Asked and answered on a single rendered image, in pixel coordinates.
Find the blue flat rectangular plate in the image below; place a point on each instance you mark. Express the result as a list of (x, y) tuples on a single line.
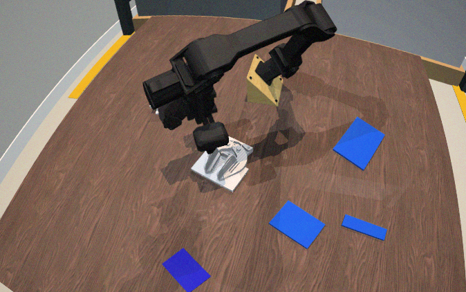
[(187, 272), (297, 224), (359, 143)]

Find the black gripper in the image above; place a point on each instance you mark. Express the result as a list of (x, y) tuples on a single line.
[(211, 134)]

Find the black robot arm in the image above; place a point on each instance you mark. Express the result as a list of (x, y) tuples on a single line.
[(208, 58)]

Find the blue flat bar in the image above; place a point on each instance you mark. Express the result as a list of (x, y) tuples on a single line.
[(364, 227)]

